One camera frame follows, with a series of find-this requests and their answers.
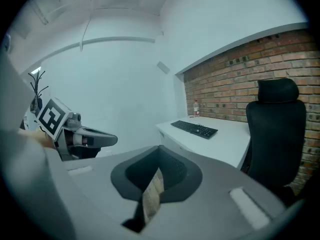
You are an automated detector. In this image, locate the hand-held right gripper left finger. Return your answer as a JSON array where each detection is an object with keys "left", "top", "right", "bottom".
[{"left": 62, "top": 145, "right": 161, "bottom": 240}]

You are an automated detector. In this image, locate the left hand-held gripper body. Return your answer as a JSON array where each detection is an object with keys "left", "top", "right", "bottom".
[{"left": 36, "top": 97, "right": 85, "bottom": 161}]

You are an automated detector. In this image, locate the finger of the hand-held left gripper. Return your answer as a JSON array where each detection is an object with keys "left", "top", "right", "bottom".
[
  {"left": 74, "top": 125, "right": 118, "bottom": 149},
  {"left": 67, "top": 146, "right": 102, "bottom": 160}
]

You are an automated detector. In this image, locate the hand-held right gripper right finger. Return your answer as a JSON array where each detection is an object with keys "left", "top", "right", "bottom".
[{"left": 143, "top": 145, "right": 305, "bottom": 240}]

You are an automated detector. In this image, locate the black keyboard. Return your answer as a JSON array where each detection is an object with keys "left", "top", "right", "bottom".
[{"left": 170, "top": 120, "right": 219, "bottom": 140}]

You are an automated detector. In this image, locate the person's left forearm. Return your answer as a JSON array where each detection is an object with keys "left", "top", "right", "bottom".
[{"left": 17, "top": 128, "right": 55, "bottom": 150}]

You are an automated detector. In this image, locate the black coat rack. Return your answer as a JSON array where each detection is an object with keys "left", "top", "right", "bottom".
[{"left": 27, "top": 70, "right": 50, "bottom": 115}]

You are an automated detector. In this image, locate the person's light grey shirt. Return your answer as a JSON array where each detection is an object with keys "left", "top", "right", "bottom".
[{"left": 0, "top": 48, "right": 77, "bottom": 240}]

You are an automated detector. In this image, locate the black office chair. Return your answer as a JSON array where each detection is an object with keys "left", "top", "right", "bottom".
[{"left": 240, "top": 78, "right": 308, "bottom": 206}]

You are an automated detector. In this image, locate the white wall box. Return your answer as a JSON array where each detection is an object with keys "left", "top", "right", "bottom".
[{"left": 156, "top": 61, "right": 171, "bottom": 75}]

